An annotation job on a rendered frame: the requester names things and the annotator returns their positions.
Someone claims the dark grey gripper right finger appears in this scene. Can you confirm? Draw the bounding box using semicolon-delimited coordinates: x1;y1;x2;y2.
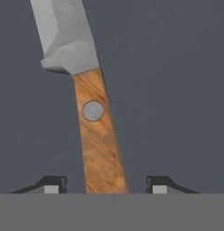
145;175;201;195

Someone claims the wooden-handled steel knife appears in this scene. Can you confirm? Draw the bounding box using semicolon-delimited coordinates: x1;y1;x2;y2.
30;0;130;195

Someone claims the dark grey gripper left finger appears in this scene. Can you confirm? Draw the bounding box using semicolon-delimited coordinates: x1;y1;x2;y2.
10;175;69;195

